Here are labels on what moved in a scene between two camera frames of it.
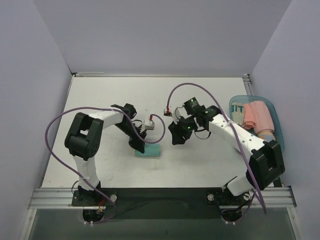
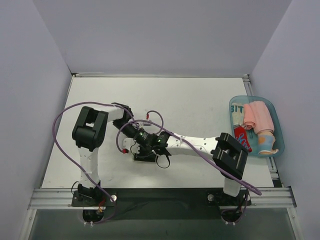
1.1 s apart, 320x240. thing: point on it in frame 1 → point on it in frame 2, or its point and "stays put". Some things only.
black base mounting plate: x=163 y=203 stays put
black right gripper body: x=178 y=130 → x=144 y=155
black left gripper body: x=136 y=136 stays put
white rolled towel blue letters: x=237 y=112 stays put
